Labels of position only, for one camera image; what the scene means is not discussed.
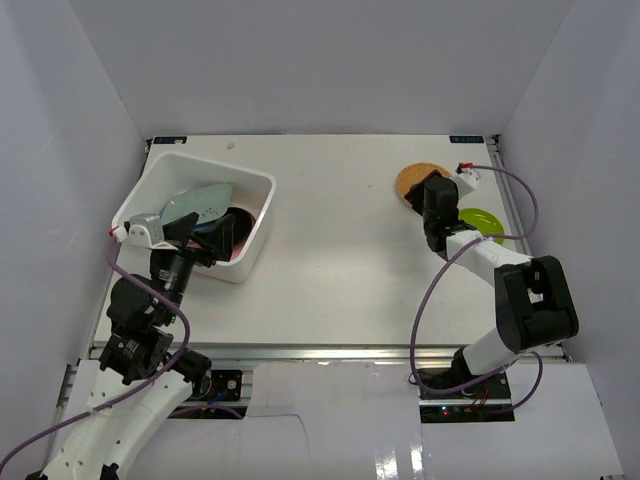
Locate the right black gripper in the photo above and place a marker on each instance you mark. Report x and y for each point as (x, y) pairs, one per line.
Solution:
(415, 196)

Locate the woven bamboo round plate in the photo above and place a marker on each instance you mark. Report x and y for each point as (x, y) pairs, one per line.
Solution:
(414, 174)

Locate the blue round plate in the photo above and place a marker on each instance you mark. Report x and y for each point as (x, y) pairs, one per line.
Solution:
(205, 228)

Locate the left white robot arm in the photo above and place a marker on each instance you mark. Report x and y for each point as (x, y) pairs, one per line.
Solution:
(141, 381)

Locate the black round plate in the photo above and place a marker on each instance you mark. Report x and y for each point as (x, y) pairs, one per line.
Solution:
(243, 225)

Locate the white plastic bin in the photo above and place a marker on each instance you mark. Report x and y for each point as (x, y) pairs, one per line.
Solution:
(173, 173)

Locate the blue table label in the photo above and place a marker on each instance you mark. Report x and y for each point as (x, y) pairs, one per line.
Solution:
(466, 139)
(169, 140)

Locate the celadon divided oval plate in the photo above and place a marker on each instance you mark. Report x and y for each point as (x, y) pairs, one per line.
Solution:
(209, 203)

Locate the right blue table label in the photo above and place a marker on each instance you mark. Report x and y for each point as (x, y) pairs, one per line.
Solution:
(466, 139)

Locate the left blue table label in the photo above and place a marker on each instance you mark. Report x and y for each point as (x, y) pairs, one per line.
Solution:
(169, 140)

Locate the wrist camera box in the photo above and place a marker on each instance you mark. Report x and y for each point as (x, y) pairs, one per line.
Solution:
(142, 230)
(466, 179)

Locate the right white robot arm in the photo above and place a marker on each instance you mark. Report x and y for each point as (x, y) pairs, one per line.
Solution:
(457, 242)

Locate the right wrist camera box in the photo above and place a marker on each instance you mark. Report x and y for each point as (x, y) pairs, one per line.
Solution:
(466, 179)

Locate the lime green round plate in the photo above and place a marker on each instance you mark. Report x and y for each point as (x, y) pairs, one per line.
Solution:
(484, 221)

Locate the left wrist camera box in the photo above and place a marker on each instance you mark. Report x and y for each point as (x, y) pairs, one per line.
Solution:
(142, 230)

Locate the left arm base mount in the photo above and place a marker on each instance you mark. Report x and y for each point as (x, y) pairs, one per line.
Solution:
(210, 386)

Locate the aluminium table frame rail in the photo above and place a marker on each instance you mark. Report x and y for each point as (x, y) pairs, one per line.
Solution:
(533, 304)

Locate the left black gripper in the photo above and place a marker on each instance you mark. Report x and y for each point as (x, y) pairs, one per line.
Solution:
(191, 245)

